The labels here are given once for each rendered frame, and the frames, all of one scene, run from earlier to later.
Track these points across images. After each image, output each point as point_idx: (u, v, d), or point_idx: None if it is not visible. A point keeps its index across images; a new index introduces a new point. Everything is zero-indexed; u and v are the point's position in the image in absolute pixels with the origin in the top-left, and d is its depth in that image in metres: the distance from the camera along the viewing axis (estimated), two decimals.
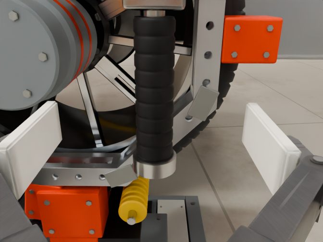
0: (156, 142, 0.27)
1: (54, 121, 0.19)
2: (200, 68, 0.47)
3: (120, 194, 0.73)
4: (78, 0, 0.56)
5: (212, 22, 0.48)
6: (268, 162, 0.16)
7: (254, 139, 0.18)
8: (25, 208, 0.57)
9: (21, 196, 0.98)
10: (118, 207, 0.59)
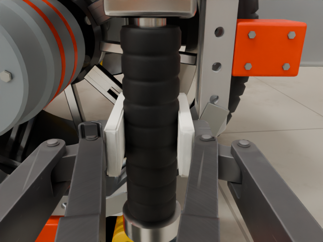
0: (154, 198, 0.19)
1: None
2: (207, 82, 0.39)
3: (115, 217, 0.65)
4: (65, 1, 0.49)
5: (221, 27, 0.41)
6: (178, 142, 0.18)
7: None
8: None
9: None
10: (112, 237, 0.51)
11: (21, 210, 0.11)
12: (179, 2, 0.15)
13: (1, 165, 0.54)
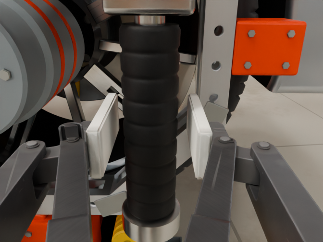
0: (153, 197, 0.19)
1: (116, 111, 0.21)
2: (207, 81, 0.39)
3: (115, 216, 0.65)
4: (65, 0, 0.49)
5: (220, 26, 0.41)
6: (193, 144, 0.17)
7: (190, 126, 0.20)
8: None
9: None
10: (112, 236, 0.51)
11: (5, 213, 0.11)
12: None
13: (0, 164, 0.54)
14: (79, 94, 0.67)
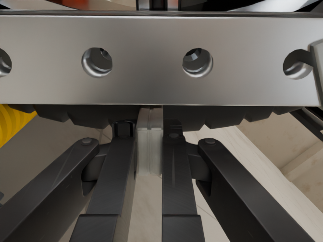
0: None
1: None
2: None
3: None
4: None
5: None
6: (150, 141, 0.18)
7: None
8: None
9: None
10: None
11: (48, 207, 0.11)
12: None
13: None
14: None
